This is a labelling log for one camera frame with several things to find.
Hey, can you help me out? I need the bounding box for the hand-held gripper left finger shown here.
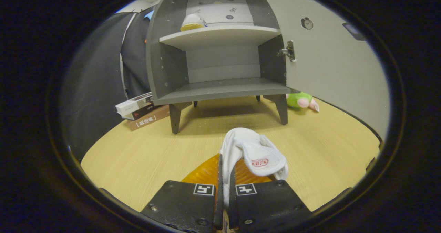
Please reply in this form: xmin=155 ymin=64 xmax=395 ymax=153
xmin=141 ymin=153 xmax=225 ymax=233

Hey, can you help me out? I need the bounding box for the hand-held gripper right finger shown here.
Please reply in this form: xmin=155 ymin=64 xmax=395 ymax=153
xmin=228 ymin=159 xmax=313 ymax=232

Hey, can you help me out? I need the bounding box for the white shoe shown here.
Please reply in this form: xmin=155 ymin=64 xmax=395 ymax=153
xmin=180 ymin=13 xmax=208 ymax=32
xmin=220 ymin=127 xmax=289 ymax=209

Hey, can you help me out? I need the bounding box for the grey shoe cabinet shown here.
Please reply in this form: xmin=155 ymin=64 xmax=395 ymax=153
xmin=145 ymin=0 xmax=299 ymax=135

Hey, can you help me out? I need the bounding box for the metal door hinge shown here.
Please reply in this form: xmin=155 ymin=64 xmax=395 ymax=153
xmin=277 ymin=40 xmax=296 ymax=62

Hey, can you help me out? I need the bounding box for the brown book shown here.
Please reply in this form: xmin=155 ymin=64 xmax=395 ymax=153
xmin=126 ymin=105 xmax=170 ymax=132

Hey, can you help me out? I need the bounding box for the dark book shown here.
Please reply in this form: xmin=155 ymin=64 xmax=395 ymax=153
xmin=122 ymin=102 xmax=162 ymax=121

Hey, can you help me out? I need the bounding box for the green and pink plush toy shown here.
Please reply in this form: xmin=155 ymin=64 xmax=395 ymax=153
xmin=286 ymin=92 xmax=320 ymax=113

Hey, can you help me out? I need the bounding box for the white book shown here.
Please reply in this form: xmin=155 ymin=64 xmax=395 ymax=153
xmin=115 ymin=92 xmax=154 ymax=116

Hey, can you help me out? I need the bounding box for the black backdrop cloth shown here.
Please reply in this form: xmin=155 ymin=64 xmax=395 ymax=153
xmin=60 ymin=6 xmax=155 ymax=161

